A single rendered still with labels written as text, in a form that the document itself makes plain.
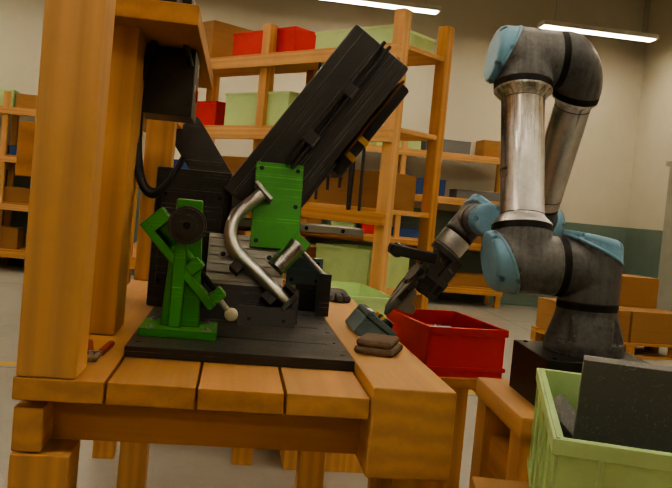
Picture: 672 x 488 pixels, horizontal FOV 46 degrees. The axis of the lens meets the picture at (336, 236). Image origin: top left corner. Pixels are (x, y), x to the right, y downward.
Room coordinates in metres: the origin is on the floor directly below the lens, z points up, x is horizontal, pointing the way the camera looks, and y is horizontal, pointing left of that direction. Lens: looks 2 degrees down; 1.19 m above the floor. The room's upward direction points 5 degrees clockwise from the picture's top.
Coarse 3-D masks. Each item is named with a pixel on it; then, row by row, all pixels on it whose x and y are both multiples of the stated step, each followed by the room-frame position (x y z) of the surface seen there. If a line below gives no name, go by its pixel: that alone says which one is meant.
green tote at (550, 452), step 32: (544, 384) 1.11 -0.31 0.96; (576, 384) 1.22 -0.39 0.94; (544, 416) 0.98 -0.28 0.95; (544, 448) 0.96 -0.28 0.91; (576, 448) 0.83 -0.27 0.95; (608, 448) 0.82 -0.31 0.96; (640, 448) 0.83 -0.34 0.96; (544, 480) 0.93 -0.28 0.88; (576, 480) 0.83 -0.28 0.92; (608, 480) 0.82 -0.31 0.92; (640, 480) 0.82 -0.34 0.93
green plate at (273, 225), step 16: (256, 176) 1.88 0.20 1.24; (272, 176) 1.89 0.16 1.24; (288, 176) 1.90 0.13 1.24; (272, 192) 1.88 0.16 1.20; (288, 192) 1.89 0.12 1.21; (256, 208) 1.86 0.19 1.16; (272, 208) 1.87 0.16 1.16; (288, 208) 1.88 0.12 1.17; (256, 224) 1.86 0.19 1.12; (272, 224) 1.86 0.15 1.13; (288, 224) 1.87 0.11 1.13; (256, 240) 1.85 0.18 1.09; (272, 240) 1.85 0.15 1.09; (288, 240) 1.86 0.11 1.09
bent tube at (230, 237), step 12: (264, 192) 1.84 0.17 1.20; (240, 204) 1.83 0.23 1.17; (252, 204) 1.83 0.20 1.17; (228, 216) 1.82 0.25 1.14; (240, 216) 1.82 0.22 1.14; (228, 228) 1.81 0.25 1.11; (228, 240) 1.80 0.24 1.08; (240, 252) 1.80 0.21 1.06; (252, 264) 1.80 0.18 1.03; (252, 276) 1.80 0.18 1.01; (264, 276) 1.79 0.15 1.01; (264, 288) 1.80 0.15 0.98; (276, 288) 1.79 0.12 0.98; (276, 300) 1.80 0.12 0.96
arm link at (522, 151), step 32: (512, 32) 1.56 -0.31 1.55; (544, 32) 1.57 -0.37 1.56; (512, 64) 1.55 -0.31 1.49; (544, 64) 1.55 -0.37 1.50; (512, 96) 1.55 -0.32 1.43; (544, 96) 1.56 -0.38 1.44; (512, 128) 1.54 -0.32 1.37; (544, 128) 1.55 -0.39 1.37; (512, 160) 1.52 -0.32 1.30; (544, 160) 1.54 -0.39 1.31; (512, 192) 1.51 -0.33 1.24; (544, 192) 1.52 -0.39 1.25; (512, 224) 1.48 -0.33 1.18; (544, 224) 1.48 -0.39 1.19; (512, 256) 1.45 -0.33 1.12; (544, 256) 1.46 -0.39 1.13; (512, 288) 1.47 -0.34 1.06; (544, 288) 1.47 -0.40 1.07
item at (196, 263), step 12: (156, 216) 1.55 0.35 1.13; (168, 216) 1.55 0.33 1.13; (144, 228) 1.55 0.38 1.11; (156, 228) 1.55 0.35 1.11; (156, 240) 1.55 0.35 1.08; (168, 240) 1.57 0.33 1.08; (168, 252) 1.55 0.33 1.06; (192, 264) 1.56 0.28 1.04; (204, 264) 1.60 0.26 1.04; (192, 276) 1.57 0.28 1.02; (204, 276) 1.58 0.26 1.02; (192, 288) 1.56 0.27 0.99; (204, 288) 1.61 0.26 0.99; (216, 288) 1.59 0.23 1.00; (204, 300) 1.56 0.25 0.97; (216, 300) 1.57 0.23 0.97
